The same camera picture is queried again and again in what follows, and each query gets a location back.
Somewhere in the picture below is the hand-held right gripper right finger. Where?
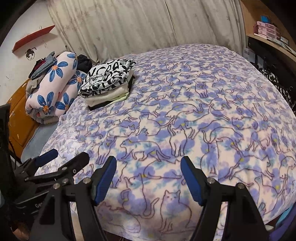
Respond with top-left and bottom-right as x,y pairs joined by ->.
180,156 -> 270,241

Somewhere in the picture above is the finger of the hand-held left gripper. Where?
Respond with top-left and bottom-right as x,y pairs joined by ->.
14,149 -> 59,176
24,152 -> 90,186

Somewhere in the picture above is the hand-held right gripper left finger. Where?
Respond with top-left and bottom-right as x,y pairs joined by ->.
30,156 -> 117,241

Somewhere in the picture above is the black and white printed jacket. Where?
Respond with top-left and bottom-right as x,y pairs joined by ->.
78,59 -> 137,95

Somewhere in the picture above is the grey bed sheet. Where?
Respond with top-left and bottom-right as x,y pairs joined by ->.
20,125 -> 59,164

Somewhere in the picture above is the purple cat print blanket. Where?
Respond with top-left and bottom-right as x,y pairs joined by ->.
35,44 -> 296,241

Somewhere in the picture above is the rolled blue floral quilt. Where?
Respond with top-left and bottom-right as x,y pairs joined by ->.
25,51 -> 88,121

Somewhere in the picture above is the beige crumpled cloth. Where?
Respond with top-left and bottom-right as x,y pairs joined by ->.
25,77 -> 41,99

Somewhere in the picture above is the white folded fleece garment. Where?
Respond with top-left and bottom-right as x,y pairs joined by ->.
84,87 -> 130,107

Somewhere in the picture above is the grey denim garment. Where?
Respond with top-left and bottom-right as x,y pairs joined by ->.
28,51 -> 58,79

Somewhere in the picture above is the dark red garment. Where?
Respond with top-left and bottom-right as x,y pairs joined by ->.
34,59 -> 47,70

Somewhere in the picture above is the black crumpled garment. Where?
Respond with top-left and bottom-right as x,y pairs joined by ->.
76,54 -> 97,73

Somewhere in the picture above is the dark blue cloth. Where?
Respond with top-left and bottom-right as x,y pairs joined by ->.
268,204 -> 296,241

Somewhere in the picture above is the black and white patterned cloth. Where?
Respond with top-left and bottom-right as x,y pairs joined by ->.
258,67 -> 296,109

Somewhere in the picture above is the white labelled box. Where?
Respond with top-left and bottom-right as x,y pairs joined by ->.
242,47 -> 257,64

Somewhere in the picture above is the black device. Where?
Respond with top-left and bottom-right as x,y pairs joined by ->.
247,37 -> 258,50

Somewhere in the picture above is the beige curtain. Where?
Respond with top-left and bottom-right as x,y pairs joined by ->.
46,0 -> 245,64

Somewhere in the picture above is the stack of pink boxes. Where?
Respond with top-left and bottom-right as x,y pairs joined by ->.
253,21 -> 281,40

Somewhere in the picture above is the wooden shelf unit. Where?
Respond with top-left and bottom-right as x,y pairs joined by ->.
240,0 -> 296,70

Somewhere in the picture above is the doll face wall sticker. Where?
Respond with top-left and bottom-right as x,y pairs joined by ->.
25,47 -> 37,61

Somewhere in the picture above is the red wall shelf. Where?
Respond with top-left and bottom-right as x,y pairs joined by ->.
13,25 -> 56,52

